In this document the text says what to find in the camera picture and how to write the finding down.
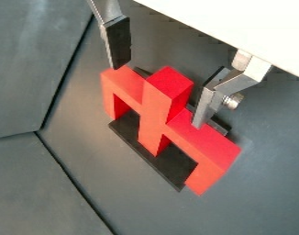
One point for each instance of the red trident-shaped block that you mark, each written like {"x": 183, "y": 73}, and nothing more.
{"x": 158, "y": 97}

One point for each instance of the black angled bracket stand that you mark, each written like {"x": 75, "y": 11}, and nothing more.
{"x": 172, "y": 162}

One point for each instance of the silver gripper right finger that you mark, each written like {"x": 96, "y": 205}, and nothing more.
{"x": 222, "y": 90}

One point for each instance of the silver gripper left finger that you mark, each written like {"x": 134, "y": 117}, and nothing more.
{"x": 114, "y": 26}

